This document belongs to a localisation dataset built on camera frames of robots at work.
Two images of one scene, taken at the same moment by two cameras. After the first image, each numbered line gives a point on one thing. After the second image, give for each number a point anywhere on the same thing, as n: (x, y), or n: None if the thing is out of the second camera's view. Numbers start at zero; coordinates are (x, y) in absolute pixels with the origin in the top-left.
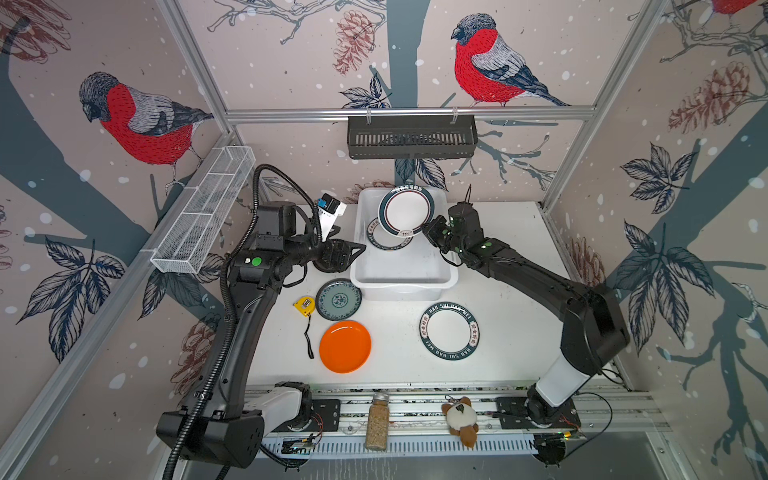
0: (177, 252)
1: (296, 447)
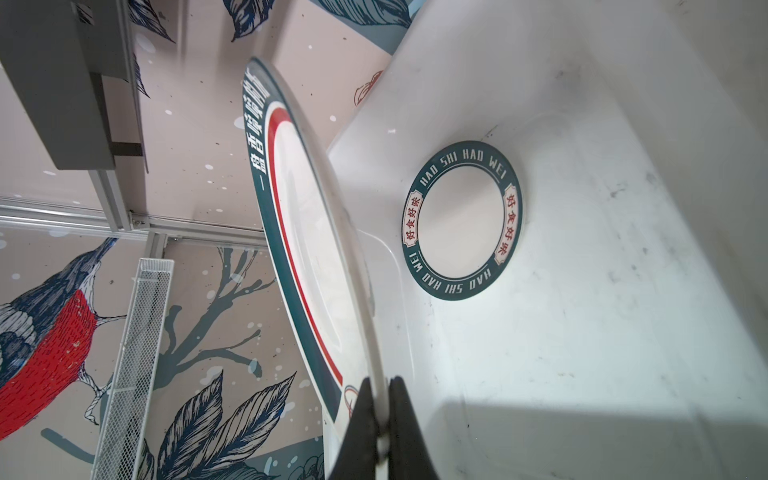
0: (127, 402)
1: None
